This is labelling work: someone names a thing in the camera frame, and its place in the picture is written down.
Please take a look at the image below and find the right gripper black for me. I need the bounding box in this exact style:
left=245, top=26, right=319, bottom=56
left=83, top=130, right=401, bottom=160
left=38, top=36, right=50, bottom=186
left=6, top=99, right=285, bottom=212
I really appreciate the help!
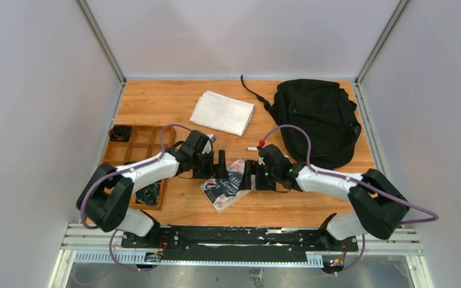
left=239, top=160, right=280, bottom=190

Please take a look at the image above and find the Little Women book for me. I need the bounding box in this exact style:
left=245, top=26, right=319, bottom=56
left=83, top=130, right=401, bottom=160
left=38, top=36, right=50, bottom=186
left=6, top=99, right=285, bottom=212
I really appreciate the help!
left=199, top=159, right=252, bottom=214

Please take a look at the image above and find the black student backpack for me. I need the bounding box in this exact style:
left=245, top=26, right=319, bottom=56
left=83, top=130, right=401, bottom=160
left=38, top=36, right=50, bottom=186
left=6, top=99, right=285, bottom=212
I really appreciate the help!
left=254, top=79, right=361, bottom=169

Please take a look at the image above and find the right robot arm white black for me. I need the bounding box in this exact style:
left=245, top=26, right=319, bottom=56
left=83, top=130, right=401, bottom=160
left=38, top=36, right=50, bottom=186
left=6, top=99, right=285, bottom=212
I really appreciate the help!
left=239, top=145, right=409, bottom=251

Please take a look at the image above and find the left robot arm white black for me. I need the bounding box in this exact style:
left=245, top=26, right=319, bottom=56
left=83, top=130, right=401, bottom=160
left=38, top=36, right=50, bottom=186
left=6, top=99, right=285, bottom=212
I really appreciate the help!
left=76, top=130, right=228, bottom=248

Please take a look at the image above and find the folded white cloth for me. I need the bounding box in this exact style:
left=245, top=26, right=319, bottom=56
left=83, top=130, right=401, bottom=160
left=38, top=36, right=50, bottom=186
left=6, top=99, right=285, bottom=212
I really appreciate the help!
left=190, top=91, right=255, bottom=136

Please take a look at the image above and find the wooden compartment tray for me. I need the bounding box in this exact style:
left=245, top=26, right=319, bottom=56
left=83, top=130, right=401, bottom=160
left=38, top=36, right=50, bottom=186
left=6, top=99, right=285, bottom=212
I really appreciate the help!
left=101, top=125, right=176, bottom=211

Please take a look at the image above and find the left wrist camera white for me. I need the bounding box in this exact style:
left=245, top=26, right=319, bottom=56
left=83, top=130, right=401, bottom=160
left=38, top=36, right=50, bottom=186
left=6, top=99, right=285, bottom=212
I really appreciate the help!
left=202, top=134, right=216, bottom=154

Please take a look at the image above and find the coiled dark strap lower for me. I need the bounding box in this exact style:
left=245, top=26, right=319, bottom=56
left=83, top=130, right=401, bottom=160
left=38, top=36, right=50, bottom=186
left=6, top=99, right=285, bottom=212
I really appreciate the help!
left=136, top=182, right=161, bottom=206

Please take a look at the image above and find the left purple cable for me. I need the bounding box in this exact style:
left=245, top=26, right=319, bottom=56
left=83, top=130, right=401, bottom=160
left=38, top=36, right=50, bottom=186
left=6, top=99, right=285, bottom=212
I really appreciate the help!
left=79, top=124, right=193, bottom=273

